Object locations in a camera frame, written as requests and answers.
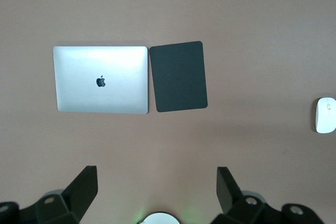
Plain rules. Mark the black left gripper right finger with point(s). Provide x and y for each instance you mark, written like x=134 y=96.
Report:
x=231 y=197

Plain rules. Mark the silver closed laptop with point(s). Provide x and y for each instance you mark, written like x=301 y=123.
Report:
x=105 y=61

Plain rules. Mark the white computer mouse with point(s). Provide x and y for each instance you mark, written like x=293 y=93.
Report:
x=325 y=119

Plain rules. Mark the black mouse pad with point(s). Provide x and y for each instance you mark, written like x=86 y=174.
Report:
x=178 y=77

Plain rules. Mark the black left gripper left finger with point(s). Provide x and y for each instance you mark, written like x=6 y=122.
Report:
x=78 y=195

